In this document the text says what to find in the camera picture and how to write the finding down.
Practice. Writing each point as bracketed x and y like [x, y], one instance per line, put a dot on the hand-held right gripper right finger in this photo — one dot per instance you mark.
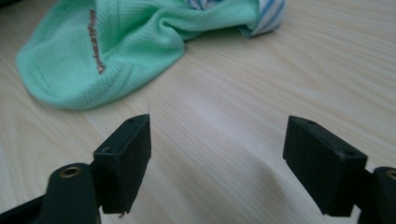
[320, 168]

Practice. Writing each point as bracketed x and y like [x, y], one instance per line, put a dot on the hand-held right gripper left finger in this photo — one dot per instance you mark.
[127, 161]

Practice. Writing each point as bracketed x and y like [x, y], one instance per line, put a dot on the mint green striped garment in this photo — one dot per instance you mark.
[124, 49]

